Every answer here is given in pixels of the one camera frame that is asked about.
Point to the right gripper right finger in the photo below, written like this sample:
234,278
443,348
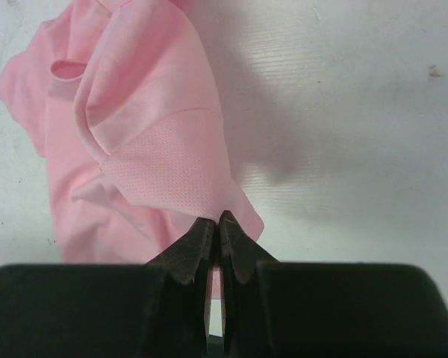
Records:
244,324

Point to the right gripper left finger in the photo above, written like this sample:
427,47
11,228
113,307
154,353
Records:
181,320

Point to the pink t shirt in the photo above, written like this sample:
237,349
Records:
120,100

